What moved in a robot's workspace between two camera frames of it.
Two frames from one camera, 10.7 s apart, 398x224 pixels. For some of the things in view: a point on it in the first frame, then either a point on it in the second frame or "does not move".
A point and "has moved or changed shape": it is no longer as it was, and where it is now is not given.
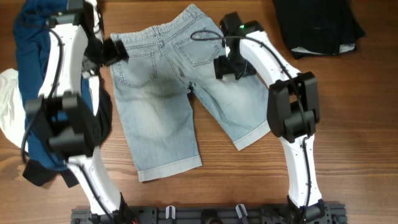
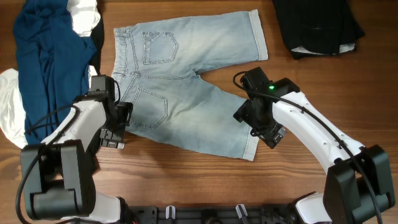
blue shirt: (32, 37) does not move
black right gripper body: (232, 64) to (263, 126)
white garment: (13, 116) does not move
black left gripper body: (93, 56) to (113, 129)
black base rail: (330, 214) does not move
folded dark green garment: (318, 27) does not move
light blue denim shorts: (153, 87) has moved or changed shape
